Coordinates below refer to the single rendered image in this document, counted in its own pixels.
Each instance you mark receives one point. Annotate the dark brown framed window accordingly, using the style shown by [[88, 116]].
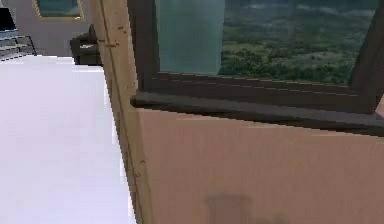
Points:
[[266, 50]]

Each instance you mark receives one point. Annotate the grey slatted chair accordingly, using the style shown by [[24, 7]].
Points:
[[15, 46]]

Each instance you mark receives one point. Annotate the black screen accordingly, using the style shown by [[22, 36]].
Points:
[[6, 20]]

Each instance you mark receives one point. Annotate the light wooden door frame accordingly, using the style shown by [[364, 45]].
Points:
[[115, 66]]

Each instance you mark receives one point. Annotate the gold framed wall picture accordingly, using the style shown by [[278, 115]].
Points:
[[58, 10]]

